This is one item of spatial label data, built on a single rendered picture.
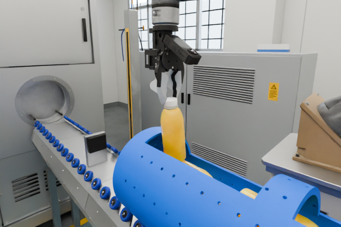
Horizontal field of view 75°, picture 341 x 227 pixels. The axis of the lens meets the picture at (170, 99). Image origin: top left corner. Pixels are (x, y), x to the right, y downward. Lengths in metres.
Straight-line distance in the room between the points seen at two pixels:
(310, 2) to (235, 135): 1.84
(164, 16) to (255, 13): 2.55
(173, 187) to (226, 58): 1.71
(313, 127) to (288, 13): 2.61
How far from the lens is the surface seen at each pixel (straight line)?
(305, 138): 0.79
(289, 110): 1.97
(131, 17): 1.35
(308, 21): 3.22
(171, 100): 0.62
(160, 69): 0.59
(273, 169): 0.79
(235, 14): 3.23
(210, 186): 0.50
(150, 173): 0.60
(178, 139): 0.65
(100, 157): 1.20
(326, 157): 0.80
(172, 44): 0.58
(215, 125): 2.30
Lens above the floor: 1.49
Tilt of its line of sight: 13 degrees down
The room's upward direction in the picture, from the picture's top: straight up
